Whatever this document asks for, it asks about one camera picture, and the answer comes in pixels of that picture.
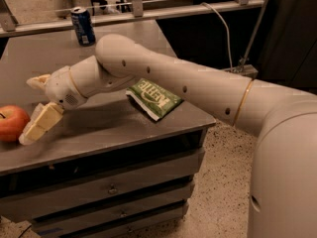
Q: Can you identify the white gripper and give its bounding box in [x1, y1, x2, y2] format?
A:
[19, 66, 87, 145]

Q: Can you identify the red apple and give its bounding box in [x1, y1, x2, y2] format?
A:
[0, 105, 30, 142]

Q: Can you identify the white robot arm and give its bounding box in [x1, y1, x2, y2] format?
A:
[19, 34, 317, 238]

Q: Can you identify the blue pepsi can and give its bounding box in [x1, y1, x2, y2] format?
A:
[70, 7, 96, 47]

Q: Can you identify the grey drawer cabinet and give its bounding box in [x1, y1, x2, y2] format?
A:
[0, 19, 217, 238]

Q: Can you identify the middle grey drawer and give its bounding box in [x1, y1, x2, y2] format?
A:
[30, 180, 195, 236]

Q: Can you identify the grey drawer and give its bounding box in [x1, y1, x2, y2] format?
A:
[30, 180, 195, 236]
[58, 201, 190, 238]
[0, 148, 205, 222]

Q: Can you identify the green kettle chips bag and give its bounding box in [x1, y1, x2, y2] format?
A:
[126, 78, 182, 121]

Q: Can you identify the bottom grey drawer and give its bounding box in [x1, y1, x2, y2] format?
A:
[58, 201, 190, 238]

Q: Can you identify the top grey drawer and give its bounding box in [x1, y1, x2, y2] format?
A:
[0, 148, 205, 222]

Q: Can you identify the diagonal metal rod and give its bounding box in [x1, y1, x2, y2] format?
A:
[237, 0, 275, 71]

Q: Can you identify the grey metal rail frame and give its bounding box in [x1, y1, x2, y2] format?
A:
[1, 0, 268, 37]

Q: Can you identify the white cable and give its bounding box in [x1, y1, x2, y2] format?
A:
[201, 2, 234, 71]

